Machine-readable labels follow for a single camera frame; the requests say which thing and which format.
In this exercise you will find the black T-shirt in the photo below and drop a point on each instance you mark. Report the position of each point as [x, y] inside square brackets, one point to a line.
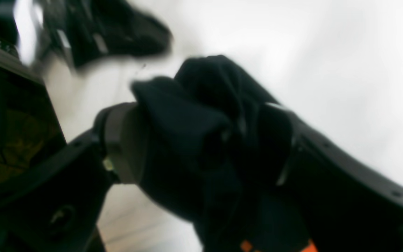
[202, 164]

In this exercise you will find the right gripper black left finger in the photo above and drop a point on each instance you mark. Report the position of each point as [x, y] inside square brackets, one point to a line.
[55, 206]

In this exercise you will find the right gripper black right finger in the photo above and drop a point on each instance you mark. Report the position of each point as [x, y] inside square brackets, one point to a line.
[346, 206]

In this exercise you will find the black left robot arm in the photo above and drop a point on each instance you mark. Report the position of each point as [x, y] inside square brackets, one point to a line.
[78, 31]

